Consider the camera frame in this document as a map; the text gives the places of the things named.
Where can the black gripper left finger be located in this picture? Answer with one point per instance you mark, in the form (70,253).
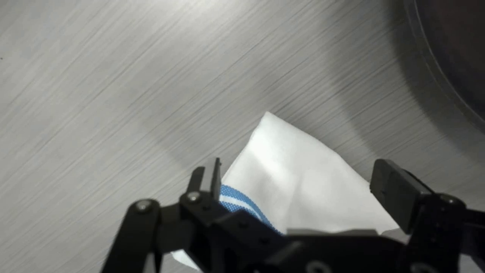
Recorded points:
(216,238)

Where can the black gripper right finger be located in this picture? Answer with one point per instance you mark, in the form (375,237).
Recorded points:
(440,226)

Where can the white blue-striped dish cloth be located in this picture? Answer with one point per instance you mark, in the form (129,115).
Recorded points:
(292,181)

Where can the black frying pan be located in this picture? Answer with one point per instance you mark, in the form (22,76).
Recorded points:
(440,52)

